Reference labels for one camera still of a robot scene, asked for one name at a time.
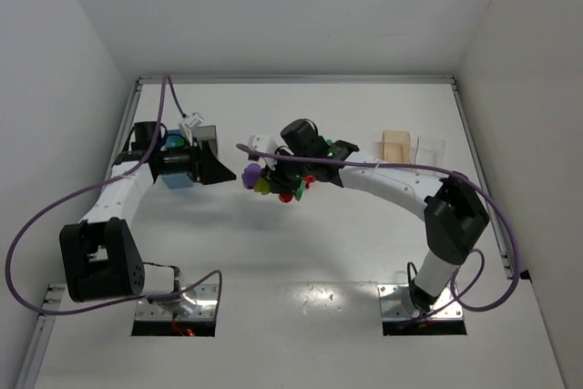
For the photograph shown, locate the lime green lego bricks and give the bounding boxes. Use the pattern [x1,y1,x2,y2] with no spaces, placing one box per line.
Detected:
[252,178,271,196]

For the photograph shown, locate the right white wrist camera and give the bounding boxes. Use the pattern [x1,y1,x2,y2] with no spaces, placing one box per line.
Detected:
[247,134,279,170]

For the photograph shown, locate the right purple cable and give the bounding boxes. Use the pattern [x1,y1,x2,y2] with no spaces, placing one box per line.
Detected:
[235,142,522,329]

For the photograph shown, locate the purple cable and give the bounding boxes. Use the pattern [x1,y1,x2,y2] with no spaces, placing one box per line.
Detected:
[235,142,522,329]
[5,74,223,316]

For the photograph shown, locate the dark smoky plastic bin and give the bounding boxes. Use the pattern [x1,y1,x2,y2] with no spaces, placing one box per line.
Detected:
[194,125,219,157]

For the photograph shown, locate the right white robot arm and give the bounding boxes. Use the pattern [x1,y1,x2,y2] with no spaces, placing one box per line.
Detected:
[263,119,490,313]

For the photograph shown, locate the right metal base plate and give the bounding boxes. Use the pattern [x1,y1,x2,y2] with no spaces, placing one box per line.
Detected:
[377,283,464,322]

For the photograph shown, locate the purple rounded lego brick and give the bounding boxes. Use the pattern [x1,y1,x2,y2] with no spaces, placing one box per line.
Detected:
[241,162,262,189]

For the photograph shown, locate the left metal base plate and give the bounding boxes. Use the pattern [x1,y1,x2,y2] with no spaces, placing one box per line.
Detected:
[135,284,219,322]

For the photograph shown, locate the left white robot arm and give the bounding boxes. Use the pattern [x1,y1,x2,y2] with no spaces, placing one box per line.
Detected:
[59,121,236,302]

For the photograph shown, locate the clear plastic bin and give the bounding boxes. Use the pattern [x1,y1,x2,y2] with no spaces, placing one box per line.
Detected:
[414,136,445,167]

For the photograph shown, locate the metal base plate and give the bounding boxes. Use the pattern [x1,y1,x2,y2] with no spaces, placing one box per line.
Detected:
[135,284,219,322]
[377,283,464,322]

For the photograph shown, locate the wooden tan bin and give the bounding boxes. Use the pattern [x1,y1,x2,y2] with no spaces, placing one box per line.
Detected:
[381,130,411,164]

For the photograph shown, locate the red arch lego brick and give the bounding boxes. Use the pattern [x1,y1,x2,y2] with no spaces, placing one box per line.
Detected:
[302,176,317,189]

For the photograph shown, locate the red rounded lego brick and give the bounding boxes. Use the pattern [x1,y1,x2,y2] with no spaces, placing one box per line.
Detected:
[279,193,294,203]

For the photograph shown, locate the small green lego wedge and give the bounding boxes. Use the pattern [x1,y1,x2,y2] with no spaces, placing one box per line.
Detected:
[294,179,307,201]

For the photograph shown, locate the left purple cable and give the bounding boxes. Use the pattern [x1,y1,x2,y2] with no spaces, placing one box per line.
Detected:
[5,74,223,316]

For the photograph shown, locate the aluminium frame rail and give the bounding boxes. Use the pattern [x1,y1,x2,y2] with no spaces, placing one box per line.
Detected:
[35,77,523,388]

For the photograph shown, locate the blue plastic bin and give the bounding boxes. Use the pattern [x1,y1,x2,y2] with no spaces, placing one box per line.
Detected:
[160,129,193,189]

